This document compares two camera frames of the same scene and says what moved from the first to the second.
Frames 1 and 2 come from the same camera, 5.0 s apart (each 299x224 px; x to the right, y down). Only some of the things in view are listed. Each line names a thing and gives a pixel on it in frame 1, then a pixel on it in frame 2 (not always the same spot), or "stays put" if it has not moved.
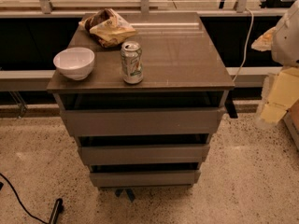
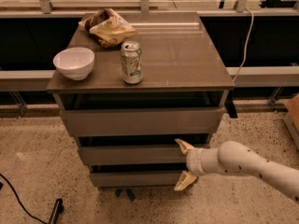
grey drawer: (143, 121) stays put
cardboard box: (283, 92) → (291, 118)
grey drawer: (146, 178) stays put
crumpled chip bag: (107, 28) stays put
